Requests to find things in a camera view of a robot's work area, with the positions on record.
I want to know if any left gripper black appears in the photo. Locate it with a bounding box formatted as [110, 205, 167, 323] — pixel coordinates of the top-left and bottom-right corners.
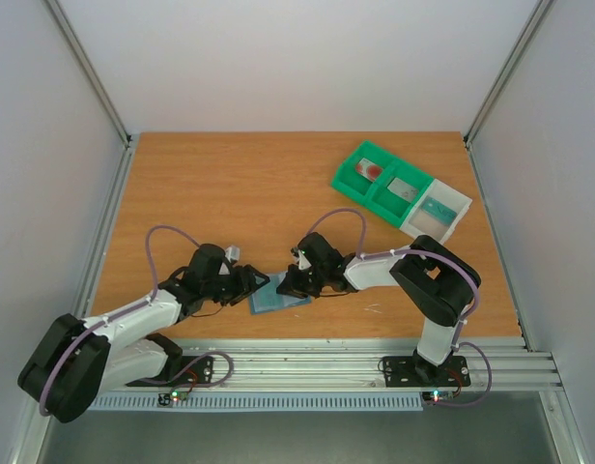
[204, 265, 270, 305]

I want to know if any teal card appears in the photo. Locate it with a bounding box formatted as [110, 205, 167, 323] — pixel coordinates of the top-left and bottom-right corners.
[254, 276, 298, 312]
[421, 197, 457, 226]

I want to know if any teal card holder wallet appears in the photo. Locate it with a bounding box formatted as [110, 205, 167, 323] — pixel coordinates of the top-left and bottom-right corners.
[248, 272, 312, 315]

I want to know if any red circle card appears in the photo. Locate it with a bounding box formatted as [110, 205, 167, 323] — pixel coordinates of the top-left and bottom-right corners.
[354, 158, 383, 182]

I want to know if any grey card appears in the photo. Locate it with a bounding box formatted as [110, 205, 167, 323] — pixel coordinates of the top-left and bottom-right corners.
[387, 177, 419, 203]

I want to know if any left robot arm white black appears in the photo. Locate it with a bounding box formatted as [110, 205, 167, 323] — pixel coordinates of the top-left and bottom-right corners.
[17, 244, 269, 423]

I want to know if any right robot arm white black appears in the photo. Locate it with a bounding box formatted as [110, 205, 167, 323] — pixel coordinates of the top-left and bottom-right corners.
[276, 232, 481, 386]

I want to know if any green plastic bin far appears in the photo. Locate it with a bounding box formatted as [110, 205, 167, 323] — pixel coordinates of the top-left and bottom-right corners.
[331, 140, 397, 205]

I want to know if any green plastic bin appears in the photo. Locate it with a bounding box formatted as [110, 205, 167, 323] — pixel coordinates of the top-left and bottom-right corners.
[365, 160, 435, 229]
[331, 140, 397, 205]

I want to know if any green plastic bin middle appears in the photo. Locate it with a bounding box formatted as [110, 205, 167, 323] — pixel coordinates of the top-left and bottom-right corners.
[365, 160, 435, 229]

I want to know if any left small circuit board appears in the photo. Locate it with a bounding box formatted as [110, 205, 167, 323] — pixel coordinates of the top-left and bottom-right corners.
[156, 391, 189, 408]

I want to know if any small circuit board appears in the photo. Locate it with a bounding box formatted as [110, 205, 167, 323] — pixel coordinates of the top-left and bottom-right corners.
[156, 391, 189, 408]
[422, 390, 460, 404]

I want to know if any white plastic bin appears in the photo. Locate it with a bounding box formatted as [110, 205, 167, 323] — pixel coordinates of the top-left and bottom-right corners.
[400, 179, 472, 245]

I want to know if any right small circuit board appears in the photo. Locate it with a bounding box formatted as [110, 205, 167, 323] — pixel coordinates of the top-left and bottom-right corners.
[422, 390, 460, 404]

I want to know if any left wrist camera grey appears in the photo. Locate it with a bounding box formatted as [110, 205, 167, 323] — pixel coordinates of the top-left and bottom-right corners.
[225, 246, 241, 263]

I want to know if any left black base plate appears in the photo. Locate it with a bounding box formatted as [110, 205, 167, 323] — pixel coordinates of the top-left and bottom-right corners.
[127, 356, 214, 388]

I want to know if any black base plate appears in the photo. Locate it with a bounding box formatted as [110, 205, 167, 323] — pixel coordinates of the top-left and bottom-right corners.
[127, 356, 214, 388]
[378, 354, 471, 388]

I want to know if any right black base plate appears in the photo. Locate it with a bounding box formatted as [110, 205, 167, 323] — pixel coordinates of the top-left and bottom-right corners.
[378, 354, 471, 388]

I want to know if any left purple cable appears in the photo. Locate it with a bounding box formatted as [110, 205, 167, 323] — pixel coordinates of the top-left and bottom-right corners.
[38, 224, 234, 419]

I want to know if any aluminium rail base frame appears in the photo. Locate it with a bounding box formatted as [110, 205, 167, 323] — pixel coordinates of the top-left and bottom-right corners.
[74, 131, 588, 463]

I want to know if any left aluminium corner post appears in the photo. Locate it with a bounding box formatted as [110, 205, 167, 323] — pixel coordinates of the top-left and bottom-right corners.
[42, 0, 131, 147]

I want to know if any aluminium corner post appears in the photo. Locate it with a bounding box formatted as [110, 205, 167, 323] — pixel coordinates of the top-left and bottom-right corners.
[463, 0, 555, 151]
[42, 0, 131, 147]

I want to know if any right aluminium corner post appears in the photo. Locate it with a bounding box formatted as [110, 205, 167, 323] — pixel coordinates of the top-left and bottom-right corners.
[463, 0, 555, 151]

